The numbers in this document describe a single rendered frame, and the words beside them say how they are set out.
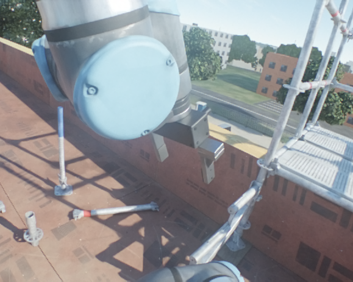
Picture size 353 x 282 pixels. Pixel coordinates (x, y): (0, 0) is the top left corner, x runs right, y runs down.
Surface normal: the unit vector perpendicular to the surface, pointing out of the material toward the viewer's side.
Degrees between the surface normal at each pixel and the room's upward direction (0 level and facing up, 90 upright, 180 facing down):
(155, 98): 95
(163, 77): 94
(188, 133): 113
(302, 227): 90
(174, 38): 85
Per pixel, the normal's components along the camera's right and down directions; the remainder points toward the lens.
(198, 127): 0.74, 0.30
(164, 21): 0.56, 0.43
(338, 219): -0.66, 0.23
